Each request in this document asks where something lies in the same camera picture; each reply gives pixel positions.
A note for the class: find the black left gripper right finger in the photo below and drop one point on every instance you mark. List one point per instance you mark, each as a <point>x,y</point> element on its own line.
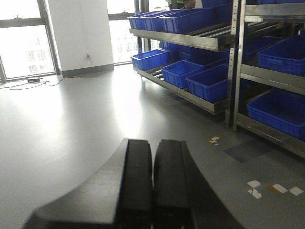
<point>183,199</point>

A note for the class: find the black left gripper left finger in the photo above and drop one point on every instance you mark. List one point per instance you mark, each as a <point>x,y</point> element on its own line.
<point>118,196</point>

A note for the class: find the blue bin lower front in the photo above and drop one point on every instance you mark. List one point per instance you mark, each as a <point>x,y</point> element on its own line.
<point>211,84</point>

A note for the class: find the blue bin lower middle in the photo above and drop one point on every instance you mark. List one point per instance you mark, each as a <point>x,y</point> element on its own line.
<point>177,73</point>

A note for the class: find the blue bin right rack bottom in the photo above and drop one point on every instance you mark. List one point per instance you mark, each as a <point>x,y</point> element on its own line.
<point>281,110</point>

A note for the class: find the blue bin rack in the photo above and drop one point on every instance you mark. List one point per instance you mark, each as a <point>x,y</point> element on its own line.
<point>287,56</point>
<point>281,110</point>

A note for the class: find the blue bin lower far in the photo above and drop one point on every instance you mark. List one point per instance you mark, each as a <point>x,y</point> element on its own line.
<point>151,59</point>

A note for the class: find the blue bin upper row front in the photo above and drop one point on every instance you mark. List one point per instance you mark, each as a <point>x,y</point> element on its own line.
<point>187,21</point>

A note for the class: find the blue bin right rack middle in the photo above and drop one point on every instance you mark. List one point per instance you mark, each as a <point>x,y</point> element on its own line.
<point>287,56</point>

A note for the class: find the right steel flow rack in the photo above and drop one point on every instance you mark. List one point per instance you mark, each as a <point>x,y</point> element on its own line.
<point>283,14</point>

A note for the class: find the steel flow rack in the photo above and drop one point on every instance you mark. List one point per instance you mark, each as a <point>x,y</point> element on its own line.
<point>283,14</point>
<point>196,57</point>

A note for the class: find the left steel flow rack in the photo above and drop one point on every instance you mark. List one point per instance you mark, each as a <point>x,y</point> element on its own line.
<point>196,57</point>

